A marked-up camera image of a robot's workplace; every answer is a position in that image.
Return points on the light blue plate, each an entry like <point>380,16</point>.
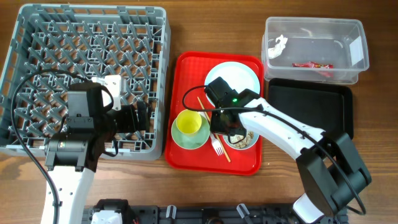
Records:
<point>237,75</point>

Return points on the red sauce packet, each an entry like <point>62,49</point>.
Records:
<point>316,65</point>

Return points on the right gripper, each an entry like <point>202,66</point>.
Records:
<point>215,126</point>

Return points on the food scraps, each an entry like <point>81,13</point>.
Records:
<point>240,141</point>

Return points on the light blue bowl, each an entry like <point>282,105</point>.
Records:
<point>254,140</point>

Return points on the red plastic tray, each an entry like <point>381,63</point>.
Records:
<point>191,70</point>

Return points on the clear plastic bin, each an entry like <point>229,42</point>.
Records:
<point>340,42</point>

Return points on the wooden chopstick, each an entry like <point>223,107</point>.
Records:
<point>225,153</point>

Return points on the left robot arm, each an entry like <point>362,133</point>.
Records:
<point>72,156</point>

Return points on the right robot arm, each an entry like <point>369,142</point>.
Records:
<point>330,167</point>

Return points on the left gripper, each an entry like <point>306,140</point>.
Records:
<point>130,124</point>

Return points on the yellow cup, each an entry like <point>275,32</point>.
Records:
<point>188,122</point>

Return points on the green saucer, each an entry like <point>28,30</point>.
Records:
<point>191,142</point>

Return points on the grey dishwasher rack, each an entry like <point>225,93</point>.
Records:
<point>54,46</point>

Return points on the black plastic tray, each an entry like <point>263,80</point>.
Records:
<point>320,105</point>

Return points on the white plastic fork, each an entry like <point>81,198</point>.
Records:
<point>214,141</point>

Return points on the white napkin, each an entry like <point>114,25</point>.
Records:
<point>280,43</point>

